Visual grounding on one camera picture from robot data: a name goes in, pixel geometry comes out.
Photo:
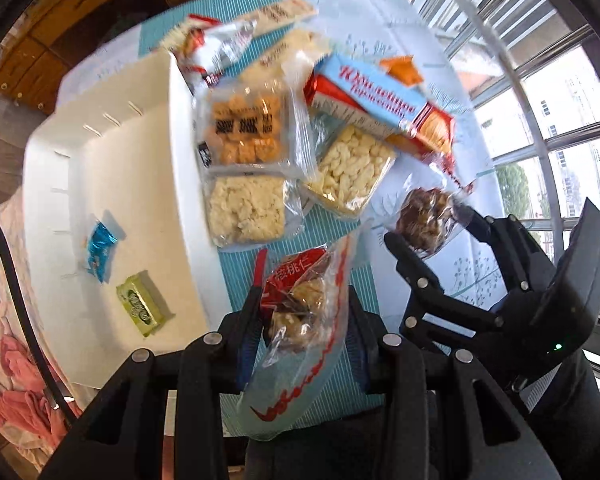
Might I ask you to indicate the printed blanket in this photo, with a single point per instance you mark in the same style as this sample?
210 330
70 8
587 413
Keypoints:
5 320

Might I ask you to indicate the cream rice crisp packet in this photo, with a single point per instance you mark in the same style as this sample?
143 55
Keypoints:
245 207

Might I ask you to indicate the teal and white tablecloth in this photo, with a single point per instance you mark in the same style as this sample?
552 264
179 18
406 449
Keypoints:
405 25

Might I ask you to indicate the red and white snack bag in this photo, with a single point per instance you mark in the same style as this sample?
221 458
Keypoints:
215 45

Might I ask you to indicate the pale blue bread packet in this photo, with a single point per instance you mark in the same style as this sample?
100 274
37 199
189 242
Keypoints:
280 55

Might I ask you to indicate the blue candy wrapper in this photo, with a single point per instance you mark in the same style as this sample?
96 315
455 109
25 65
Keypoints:
100 250

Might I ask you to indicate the clear nut cluster packet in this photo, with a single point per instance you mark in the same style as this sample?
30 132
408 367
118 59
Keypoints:
425 215

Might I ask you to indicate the clear walnut packet red label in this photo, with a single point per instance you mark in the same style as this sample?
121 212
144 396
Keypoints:
300 310

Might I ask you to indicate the beige long snack packet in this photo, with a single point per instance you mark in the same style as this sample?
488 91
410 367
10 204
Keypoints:
285 12

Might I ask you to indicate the white plastic bin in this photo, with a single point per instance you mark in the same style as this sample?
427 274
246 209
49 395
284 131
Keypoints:
130 170

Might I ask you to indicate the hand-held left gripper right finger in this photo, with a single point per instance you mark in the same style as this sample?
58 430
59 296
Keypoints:
362 347

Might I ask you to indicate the orange puff snack packet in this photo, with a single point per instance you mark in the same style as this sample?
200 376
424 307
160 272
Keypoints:
245 130

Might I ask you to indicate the blue and red cookie package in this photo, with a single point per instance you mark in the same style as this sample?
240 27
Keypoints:
375 95

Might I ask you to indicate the wooden cabinet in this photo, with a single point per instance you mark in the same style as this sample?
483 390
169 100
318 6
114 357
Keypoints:
80 10

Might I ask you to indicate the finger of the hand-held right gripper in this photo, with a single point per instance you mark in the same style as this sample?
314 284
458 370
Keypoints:
420 275
500 240

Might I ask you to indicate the green candy packet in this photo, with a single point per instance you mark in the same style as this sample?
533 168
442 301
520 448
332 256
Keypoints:
142 302

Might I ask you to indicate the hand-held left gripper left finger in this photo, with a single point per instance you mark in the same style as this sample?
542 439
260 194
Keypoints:
254 310

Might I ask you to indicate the white puffed snack packet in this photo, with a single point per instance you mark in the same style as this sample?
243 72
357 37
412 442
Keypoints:
347 170

